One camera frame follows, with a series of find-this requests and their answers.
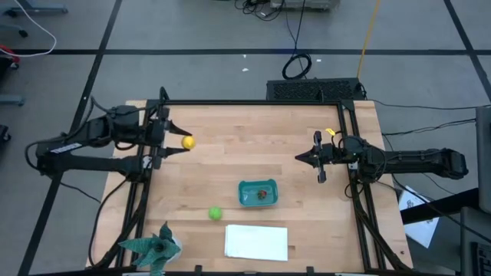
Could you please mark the black keyboard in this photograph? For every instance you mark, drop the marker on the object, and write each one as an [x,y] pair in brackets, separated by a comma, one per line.
[314,90]

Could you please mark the grey furniture foot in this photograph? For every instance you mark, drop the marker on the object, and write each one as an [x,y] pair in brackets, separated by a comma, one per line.
[11,100]

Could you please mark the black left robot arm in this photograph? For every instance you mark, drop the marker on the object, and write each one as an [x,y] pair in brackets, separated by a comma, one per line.
[96,165]

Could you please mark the white paper sheets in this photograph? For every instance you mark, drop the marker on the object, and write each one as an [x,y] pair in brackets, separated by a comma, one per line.
[422,230]

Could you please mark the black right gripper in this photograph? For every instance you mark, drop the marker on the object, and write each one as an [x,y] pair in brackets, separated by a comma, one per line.
[331,154]

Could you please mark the green toy cabbage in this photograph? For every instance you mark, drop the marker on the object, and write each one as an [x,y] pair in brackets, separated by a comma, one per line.
[215,213]

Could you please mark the yellow toy lemon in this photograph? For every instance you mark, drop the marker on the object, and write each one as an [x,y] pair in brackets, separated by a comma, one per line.
[188,142]

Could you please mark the white plant pot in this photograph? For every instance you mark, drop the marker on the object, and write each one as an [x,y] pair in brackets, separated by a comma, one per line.
[177,245]

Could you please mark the grey cabinet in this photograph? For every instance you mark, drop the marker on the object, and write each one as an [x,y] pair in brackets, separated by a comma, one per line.
[475,230]

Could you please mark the teal plastic container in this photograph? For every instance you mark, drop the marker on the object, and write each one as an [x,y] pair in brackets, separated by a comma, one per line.
[249,191]

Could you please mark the black bar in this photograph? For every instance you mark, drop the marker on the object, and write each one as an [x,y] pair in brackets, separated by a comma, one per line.
[441,207]

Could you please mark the grey desk panel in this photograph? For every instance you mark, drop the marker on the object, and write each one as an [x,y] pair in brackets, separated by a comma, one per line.
[484,161]

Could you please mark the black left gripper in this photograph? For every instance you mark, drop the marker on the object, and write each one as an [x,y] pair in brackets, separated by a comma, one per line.
[159,134]

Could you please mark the red toy strawberry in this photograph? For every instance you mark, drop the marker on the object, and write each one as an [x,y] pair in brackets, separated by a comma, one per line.
[262,194]

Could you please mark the red object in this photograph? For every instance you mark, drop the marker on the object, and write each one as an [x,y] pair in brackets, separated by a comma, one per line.
[7,50]

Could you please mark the black caster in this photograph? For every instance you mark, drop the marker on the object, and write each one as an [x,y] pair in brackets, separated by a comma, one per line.
[3,133]

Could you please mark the black aluminium table frame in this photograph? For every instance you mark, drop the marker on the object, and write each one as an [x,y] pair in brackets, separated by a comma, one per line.
[249,102]

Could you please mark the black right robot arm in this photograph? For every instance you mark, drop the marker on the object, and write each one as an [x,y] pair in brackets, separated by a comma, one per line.
[414,159]

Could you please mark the grey chair base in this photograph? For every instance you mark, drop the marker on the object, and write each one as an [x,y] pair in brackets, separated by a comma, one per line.
[38,8]

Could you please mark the artificial plant teal leaves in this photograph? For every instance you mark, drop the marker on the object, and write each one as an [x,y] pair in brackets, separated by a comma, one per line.
[153,249]

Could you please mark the white folded cloth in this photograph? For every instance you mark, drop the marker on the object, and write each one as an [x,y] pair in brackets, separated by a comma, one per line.
[256,242]

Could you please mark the grey equipment box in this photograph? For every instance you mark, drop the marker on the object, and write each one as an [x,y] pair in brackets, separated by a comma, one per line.
[307,4]

